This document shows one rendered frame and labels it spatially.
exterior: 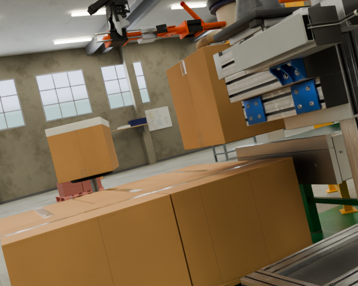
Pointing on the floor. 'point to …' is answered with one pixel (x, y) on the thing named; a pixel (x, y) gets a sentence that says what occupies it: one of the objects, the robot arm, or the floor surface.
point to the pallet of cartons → (75, 189)
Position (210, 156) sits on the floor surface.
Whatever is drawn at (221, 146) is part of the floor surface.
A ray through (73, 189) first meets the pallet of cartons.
